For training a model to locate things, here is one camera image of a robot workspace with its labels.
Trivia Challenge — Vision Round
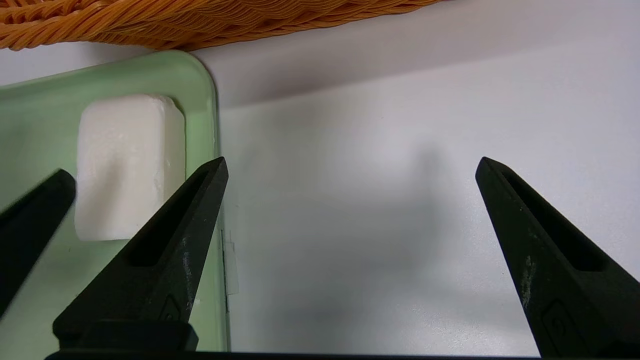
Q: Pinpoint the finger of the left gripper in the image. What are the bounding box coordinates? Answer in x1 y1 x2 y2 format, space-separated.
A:
0 168 77 319

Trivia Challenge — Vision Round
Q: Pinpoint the orange wicker basket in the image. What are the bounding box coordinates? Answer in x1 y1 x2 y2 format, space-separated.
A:
0 0 446 52

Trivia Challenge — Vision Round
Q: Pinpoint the white soap bar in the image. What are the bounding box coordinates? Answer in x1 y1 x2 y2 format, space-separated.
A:
74 94 187 242

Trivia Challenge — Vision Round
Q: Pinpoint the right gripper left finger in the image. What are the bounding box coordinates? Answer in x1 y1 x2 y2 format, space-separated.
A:
52 156 230 347

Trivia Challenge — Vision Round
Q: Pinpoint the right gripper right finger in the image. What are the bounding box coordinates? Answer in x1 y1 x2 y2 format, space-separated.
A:
475 156 640 359

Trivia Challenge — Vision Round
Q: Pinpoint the light green plastic tray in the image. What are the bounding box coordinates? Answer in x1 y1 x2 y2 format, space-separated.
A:
0 50 231 353

